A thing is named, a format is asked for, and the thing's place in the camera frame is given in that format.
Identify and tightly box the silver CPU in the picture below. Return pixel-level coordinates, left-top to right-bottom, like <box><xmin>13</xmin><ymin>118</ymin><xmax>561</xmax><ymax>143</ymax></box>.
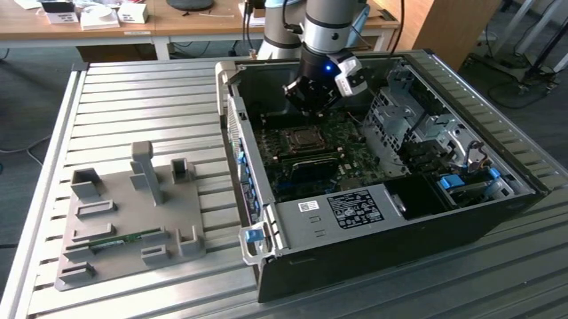
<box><xmin>294</xmin><ymin>129</ymin><xmax>320</xmax><ymax>146</ymax></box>

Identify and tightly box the metal socket cover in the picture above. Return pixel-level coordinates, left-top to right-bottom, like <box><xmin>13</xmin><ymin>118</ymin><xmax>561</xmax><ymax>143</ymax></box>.
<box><xmin>279</xmin><ymin>126</ymin><xmax>328</xmax><ymax>152</ymax></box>

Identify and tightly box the black RAM slot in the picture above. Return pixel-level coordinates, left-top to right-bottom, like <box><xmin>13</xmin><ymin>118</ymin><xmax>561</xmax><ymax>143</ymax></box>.
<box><xmin>276</xmin><ymin>149</ymin><xmax>346</xmax><ymax>165</ymax></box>

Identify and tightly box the metal drive cage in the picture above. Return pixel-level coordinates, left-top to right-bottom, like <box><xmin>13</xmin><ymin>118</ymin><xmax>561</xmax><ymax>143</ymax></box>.
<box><xmin>360</xmin><ymin>64</ymin><xmax>462</xmax><ymax>177</ymax></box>

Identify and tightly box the green motherboard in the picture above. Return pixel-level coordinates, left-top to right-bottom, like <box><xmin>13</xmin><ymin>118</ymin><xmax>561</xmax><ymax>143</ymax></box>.
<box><xmin>255</xmin><ymin>111</ymin><xmax>411</xmax><ymax>203</ymax></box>

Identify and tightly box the wooden desk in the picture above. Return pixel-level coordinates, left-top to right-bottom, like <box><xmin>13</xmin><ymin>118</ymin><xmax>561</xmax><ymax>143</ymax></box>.
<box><xmin>0</xmin><ymin>0</ymin><xmax>157</xmax><ymax>60</ymax></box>
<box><xmin>152</xmin><ymin>0</ymin><xmax>402</xmax><ymax>60</ymax></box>

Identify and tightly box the wooden cabinet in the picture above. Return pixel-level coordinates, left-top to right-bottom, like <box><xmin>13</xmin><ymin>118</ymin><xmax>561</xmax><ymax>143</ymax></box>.
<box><xmin>411</xmin><ymin>0</ymin><xmax>505</xmax><ymax>72</ymax></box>

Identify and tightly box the black round object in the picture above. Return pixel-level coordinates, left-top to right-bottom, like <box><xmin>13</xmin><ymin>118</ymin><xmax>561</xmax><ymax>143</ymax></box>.
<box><xmin>167</xmin><ymin>0</ymin><xmax>215</xmax><ymax>11</ymax></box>

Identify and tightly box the black equipment stand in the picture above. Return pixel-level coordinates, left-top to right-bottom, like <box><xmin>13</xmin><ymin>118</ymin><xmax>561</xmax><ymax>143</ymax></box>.
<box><xmin>461</xmin><ymin>0</ymin><xmax>568</xmax><ymax>87</ymax></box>

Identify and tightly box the black plastic shroud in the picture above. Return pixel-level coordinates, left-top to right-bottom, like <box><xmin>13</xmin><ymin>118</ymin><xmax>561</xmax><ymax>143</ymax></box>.
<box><xmin>383</xmin><ymin>174</ymin><xmax>453</xmax><ymax>220</ymax></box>

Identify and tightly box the white labelled box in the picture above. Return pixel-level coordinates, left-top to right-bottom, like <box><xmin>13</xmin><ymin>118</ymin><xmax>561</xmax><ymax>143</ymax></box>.
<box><xmin>46</xmin><ymin>11</ymin><xmax>80</xmax><ymax>25</ymax></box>
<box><xmin>114</xmin><ymin>3</ymin><xmax>149</xmax><ymax>24</ymax></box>

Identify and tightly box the blue disk carrier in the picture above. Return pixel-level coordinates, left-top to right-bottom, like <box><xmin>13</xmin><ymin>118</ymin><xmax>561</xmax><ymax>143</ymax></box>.
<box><xmin>437</xmin><ymin>175</ymin><xmax>465</xmax><ymax>193</ymax></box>

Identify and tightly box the grey power supply unit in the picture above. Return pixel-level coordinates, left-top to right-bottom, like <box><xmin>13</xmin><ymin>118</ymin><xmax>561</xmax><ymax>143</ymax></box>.
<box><xmin>270</xmin><ymin>184</ymin><xmax>407</xmax><ymax>259</ymax></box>

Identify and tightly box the white round holder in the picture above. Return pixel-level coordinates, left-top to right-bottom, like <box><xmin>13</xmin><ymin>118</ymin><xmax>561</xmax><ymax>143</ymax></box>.
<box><xmin>78</xmin><ymin>6</ymin><xmax>120</xmax><ymax>31</ymax></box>

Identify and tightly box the grey parts rack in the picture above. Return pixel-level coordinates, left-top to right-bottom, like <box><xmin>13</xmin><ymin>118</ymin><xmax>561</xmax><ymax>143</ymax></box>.
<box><xmin>52</xmin><ymin>141</ymin><xmax>209</xmax><ymax>292</ymax></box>

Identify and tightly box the black PC case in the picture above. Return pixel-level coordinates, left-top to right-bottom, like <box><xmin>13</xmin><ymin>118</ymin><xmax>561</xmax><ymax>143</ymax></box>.
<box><xmin>215</xmin><ymin>49</ymin><xmax>568</xmax><ymax>304</ymax></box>

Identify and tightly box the green RAM stick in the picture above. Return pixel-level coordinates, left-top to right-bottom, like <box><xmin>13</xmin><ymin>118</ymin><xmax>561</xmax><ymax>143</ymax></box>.
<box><xmin>85</xmin><ymin>231</ymin><xmax>163</xmax><ymax>250</ymax></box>

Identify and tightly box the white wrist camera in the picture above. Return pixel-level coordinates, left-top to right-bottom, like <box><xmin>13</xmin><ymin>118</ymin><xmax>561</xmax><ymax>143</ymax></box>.
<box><xmin>327</xmin><ymin>53</ymin><xmax>368</xmax><ymax>98</ymax></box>

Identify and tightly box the black arm base cable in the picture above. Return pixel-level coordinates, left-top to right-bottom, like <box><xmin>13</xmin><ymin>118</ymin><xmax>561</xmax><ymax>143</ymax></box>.
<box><xmin>241</xmin><ymin>0</ymin><xmax>307</xmax><ymax>60</ymax></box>

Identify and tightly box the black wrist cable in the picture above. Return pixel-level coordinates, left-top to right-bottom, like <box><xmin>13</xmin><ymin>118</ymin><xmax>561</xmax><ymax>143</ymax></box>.
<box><xmin>388</xmin><ymin>0</ymin><xmax>405</xmax><ymax>56</ymax></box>

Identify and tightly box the coloured wire bundle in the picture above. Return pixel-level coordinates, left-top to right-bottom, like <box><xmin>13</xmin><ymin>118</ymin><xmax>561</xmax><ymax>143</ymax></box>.
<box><xmin>461</xmin><ymin>141</ymin><xmax>493</xmax><ymax>173</ymax></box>

